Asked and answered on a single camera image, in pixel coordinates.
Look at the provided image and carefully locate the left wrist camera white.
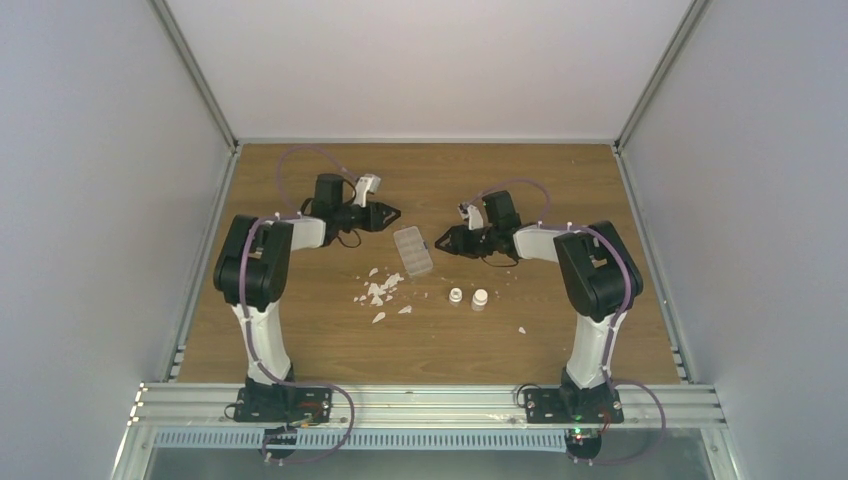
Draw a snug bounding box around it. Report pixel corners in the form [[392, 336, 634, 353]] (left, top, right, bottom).
[[353, 174, 381, 207]]

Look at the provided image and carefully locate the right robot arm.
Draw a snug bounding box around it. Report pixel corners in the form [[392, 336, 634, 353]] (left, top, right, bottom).
[[435, 190, 644, 391]]

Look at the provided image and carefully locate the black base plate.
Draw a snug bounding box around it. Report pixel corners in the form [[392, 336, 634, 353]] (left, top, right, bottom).
[[224, 384, 332, 424], [514, 382, 624, 426]]

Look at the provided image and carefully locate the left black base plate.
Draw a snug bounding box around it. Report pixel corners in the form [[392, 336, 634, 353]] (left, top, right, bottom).
[[224, 384, 332, 424]]

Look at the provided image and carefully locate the capped white pill bottle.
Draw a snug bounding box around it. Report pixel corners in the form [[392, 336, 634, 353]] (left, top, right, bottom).
[[471, 289, 489, 311]]

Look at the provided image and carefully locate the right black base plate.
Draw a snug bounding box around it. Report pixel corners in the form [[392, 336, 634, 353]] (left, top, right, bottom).
[[514, 382, 624, 426]]

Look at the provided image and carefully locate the white slotted cable duct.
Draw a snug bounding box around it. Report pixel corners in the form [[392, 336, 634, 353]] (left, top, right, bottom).
[[153, 427, 567, 453]]

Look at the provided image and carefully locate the white pill fragments pile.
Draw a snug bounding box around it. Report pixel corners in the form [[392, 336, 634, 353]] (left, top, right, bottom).
[[352, 267, 412, 325]]

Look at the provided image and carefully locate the clear plastic pill organizer box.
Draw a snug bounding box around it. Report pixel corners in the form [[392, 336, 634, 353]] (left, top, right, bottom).
[[393, 226, 434, 276]]

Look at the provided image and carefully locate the aluminium front rail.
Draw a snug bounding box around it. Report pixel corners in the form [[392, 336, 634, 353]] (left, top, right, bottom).
[[128, 383, 727, 429]]

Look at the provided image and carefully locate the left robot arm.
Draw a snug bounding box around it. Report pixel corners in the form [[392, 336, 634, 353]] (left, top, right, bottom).
[[213, 173, 401, 388]]

